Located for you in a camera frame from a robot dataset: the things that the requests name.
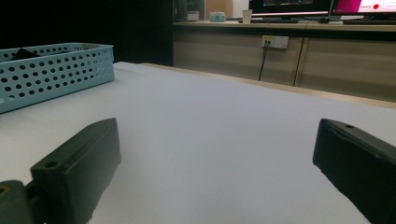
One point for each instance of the computer monitor with pink screen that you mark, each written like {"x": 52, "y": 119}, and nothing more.
{"x": 364, "y": 6}

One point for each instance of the light blue round container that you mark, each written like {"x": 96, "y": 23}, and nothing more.
{"x": 217, "y": 16}

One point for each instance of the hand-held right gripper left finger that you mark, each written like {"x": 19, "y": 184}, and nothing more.
{"x": 77, "y": 168}

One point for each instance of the black keyboard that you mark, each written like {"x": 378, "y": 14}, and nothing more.
{"x": 274, "y": 20}
{"x": 370, "y": 22}

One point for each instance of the white wall socket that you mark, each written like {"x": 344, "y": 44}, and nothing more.
{"x": 275, "y": 41}

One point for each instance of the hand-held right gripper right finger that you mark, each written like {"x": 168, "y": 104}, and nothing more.
{"x": 358, "y": 161}

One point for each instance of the white table mat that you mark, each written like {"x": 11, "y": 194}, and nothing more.
{"x": 202, "y": 130}

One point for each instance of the light blue perforated plastic basket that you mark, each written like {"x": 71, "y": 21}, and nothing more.
{"x": 56, "y": 77}

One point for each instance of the grey plant pot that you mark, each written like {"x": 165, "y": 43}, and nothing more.
{"x": 193, "y": 16}

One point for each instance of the white paper cup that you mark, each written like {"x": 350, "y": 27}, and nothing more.
{"x": 247, "y": 16}

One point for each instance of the black shorts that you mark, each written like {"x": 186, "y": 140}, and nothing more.
{"x": 23, "y": 54}

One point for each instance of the long wooden counter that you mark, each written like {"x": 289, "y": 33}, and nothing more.
{"x": 342, "y": 62}

